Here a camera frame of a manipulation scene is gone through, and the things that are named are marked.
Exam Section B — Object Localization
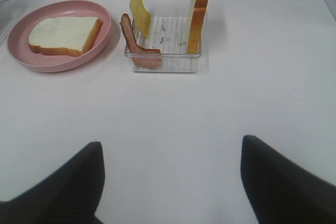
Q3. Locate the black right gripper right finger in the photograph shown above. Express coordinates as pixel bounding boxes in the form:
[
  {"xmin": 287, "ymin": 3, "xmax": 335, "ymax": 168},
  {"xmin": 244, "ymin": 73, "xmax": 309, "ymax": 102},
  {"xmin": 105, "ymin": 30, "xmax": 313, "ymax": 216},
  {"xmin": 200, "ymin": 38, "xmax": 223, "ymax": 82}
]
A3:
[{"xmin": 240, "ymin": 135, "xmax": 335, "ymax": 223}]

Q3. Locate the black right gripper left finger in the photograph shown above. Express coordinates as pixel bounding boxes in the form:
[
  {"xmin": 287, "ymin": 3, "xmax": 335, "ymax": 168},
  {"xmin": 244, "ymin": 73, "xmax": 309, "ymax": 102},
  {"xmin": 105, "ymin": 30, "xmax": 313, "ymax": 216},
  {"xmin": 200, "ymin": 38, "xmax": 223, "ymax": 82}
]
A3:
[{"xmin": 1, "ymin": 142, "xmax": 105, "ymax": 223}]

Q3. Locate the bacon strip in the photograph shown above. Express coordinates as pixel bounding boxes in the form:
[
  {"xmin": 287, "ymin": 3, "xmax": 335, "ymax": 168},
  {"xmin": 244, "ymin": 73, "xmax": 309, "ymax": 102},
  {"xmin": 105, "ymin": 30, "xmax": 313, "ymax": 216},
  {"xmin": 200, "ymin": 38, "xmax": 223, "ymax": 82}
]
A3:
[{"xmin": 120, "ymin": 14, "xmax": 163, "ymax": 70}]

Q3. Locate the bread slice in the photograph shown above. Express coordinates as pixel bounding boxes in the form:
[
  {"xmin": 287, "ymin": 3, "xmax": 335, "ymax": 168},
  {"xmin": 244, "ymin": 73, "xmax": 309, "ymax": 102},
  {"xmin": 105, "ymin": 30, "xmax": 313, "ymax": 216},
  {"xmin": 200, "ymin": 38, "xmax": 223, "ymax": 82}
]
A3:
[
  {"xmin": 28, "ymin": 16, "xmax": 103, "ymax": 57},
  {"xmin": 186, "ymin": 0, "xmax": 208, "ymax": 54}
]

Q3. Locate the pink round plate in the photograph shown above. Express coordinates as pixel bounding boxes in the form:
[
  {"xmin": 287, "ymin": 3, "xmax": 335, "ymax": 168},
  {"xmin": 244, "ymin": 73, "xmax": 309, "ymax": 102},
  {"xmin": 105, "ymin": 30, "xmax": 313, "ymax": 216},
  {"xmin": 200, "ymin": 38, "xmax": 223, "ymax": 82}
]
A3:
[{"xmin": 7, "ymin": 0, "xmax": 112, "ymax": 72}]

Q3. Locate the yellow cheese slice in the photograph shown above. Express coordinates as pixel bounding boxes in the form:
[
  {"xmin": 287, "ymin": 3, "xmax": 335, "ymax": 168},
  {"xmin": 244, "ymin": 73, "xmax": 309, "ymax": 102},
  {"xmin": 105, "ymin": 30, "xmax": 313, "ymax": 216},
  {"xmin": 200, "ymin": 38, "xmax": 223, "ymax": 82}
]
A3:
[{"xmin": 129, "ymin": 0, "xmax": 151, "ymax": 38}]

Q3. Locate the clear plastic left tray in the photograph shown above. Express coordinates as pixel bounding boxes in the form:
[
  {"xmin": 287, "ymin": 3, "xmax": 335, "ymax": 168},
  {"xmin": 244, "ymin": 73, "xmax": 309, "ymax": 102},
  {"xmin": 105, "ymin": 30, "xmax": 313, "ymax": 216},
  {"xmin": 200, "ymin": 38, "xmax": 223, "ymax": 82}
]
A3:
[{"xmin": 0, "ymin": 0, "xmax": 27, "ymax": 45}]

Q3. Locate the clear plastic tray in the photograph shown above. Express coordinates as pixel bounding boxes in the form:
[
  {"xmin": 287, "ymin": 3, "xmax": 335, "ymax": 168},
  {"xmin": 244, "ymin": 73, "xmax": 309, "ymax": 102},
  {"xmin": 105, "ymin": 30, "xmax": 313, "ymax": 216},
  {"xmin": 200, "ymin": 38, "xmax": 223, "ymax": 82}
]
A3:
[
  {"xmin": 124, "ymin": 0, "xmax": 202, "ymax": 73},
  {"xmin": 0, "ymin": 0, "xmax": 27, "ymax": 45}
]

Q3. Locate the clear plastic right tray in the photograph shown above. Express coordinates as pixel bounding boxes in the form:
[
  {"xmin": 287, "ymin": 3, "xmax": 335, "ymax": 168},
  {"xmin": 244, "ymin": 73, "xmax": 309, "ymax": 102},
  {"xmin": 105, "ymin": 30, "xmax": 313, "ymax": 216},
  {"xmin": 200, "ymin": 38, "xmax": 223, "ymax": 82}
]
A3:
[{"xmin": 124, "ymin": 0, "xmax": 202, "ymax": 73}]

